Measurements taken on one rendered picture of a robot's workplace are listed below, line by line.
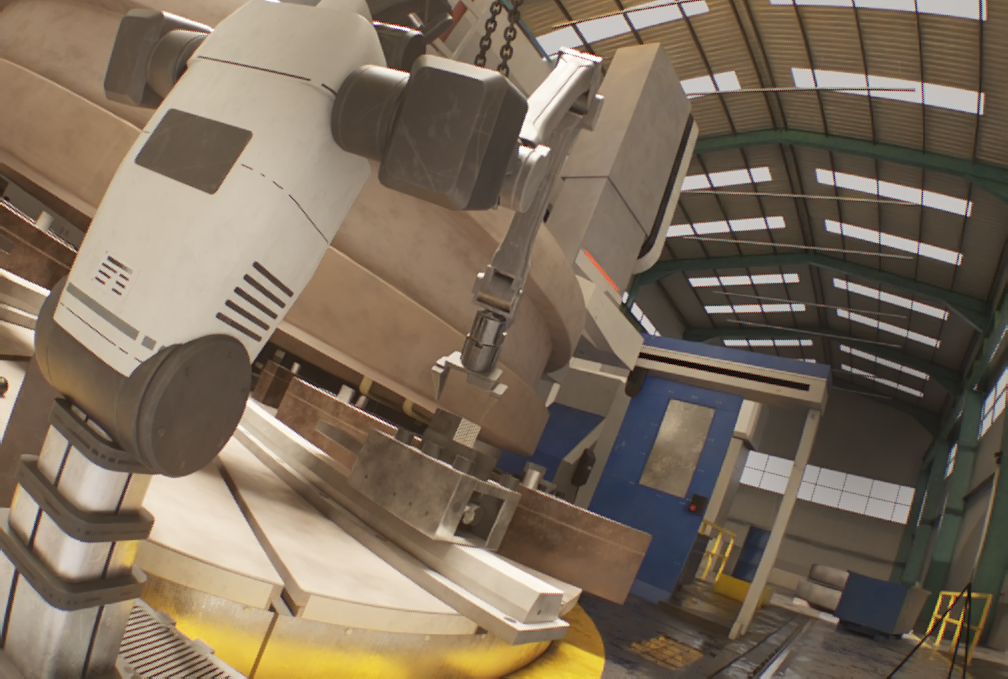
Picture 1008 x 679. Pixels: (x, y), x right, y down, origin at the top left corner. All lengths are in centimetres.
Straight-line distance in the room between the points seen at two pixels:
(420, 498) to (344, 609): 50
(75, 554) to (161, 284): 28
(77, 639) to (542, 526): 238
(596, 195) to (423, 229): 394
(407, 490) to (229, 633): 74
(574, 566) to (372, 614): 157
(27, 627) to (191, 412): 31
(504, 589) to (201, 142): 133
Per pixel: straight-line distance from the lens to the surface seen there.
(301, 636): 133
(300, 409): 328
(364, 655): 146
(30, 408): 92
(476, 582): 160
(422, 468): 167
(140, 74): 73
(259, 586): 120
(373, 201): 194
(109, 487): 58
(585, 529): 274
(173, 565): 116
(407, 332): 184
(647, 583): 564
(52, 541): 60
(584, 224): 563
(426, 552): 171
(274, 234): 50
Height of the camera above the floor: 75
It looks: 16 degrees up
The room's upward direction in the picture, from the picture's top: 24 degrees clockwise
